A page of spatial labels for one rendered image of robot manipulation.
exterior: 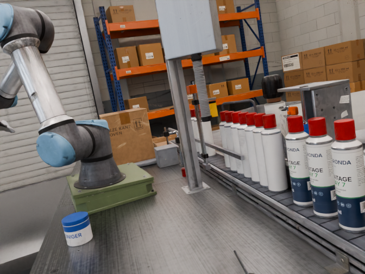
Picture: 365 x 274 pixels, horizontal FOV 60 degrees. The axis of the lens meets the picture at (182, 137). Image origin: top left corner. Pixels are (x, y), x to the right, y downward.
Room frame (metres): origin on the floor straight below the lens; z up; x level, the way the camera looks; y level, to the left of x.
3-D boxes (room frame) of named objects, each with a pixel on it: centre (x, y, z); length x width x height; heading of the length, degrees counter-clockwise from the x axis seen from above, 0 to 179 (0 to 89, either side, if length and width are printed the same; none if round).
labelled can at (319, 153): (0.63, -0.27, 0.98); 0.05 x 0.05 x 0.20
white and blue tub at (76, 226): (0.83, 0.33, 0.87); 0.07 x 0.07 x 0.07
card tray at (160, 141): (2.15, 0.08, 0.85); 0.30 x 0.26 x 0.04; 13
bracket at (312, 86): (0.79, -0.34, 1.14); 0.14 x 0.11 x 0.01; 13
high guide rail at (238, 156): (1.45, -0.04, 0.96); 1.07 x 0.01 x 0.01; 13
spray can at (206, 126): (1.36, -0.10, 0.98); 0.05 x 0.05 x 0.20
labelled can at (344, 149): (0.56, -0.29, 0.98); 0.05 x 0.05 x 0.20
